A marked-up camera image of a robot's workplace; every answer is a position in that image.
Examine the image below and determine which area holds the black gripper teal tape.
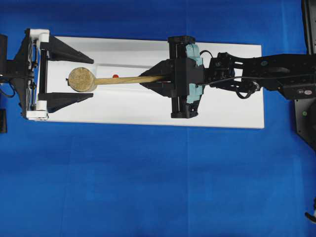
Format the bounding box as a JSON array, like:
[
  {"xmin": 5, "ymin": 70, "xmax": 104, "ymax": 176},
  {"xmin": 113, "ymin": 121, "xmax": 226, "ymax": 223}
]
[{"xmin": 140, "ymin": 36, "xmax": 204, "ymax": 118}]

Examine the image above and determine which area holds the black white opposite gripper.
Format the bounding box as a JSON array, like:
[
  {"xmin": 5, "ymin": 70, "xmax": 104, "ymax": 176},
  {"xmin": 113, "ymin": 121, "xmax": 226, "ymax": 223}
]
[{"xmin": 4, "ymin": 29, "xmax": 94, "ymax": 120}]

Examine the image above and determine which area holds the wooden mallet hammer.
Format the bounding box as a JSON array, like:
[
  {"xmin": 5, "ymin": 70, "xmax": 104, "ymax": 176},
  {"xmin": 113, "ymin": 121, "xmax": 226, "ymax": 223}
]
[{"xmin": 67, "ymin": 67, "xmax": 170, "ymax": 92}]

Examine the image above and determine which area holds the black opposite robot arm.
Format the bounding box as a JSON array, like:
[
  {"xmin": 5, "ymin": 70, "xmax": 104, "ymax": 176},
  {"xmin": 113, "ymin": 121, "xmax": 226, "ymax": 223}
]
[{"xmin": 0, "ymin": 28, "xmax": 94, "ymax": 120}]

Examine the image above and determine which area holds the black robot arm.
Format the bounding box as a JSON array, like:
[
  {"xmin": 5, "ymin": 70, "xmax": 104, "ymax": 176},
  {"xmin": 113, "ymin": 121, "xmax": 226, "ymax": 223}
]
[{"xmin": 141, "ymin": 36, "xmax": 316, "ymax": 119}]

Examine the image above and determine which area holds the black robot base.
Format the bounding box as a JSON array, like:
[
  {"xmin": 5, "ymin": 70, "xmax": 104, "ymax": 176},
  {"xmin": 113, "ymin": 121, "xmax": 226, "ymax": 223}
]
[{"xmin": 293, "ymin": 0, "xmax": 316, "ymax": 149}]

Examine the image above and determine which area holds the white board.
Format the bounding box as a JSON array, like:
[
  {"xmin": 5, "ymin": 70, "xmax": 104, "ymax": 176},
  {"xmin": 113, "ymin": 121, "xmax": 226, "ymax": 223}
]
[{"xmin": 48, "ymin": 37, "xmax": 265, "ymax": 129}]

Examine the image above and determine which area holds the blue table cloth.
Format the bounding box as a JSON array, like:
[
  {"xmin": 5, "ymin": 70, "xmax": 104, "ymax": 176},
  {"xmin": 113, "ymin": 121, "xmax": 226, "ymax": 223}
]
[{"xmin": 0, "ymin": 0, "xmax": 316, "ymax": 237}]

